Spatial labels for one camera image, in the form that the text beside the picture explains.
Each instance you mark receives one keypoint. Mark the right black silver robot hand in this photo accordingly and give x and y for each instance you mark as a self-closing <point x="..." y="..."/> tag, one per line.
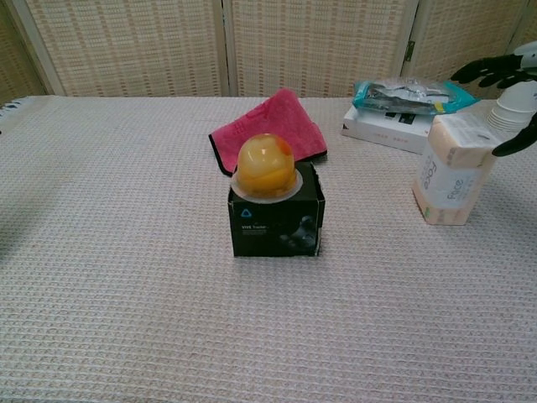
<point x="486" y="69"/>

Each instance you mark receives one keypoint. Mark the tissue pack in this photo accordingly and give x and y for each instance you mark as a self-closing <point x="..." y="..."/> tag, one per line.
<point x="451" y="176"/>

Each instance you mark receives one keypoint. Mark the stack of white paper cups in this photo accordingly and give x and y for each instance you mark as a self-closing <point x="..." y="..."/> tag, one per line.
<point x="512" y="107"/>

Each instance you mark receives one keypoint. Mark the teal wet wipe pack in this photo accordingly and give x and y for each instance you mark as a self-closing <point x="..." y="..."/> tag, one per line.
<point x="403" y="95"/>

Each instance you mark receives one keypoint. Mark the flat white cardboard box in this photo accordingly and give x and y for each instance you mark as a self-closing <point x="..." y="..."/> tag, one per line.
<point x="382" y="130"/>

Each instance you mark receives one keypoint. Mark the woven folding screen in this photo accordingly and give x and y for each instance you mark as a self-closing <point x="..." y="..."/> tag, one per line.
<point x="310" y="46"/>

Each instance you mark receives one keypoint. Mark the pink towel with black trim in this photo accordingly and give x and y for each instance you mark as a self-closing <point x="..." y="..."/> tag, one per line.
<point x="272" y="126"/>

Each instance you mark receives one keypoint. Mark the yellow fruit jelly cup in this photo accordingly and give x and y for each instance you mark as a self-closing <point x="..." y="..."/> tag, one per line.
<point x="264" y="163"/>

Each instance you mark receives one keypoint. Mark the black VIVE tracker box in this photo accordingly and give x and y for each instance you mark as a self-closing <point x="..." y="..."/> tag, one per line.
<point x="268" y="228"/>

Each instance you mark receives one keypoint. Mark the beige woven tablecloth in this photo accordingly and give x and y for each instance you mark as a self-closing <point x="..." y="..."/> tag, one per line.
<point x="126" y="252"/>

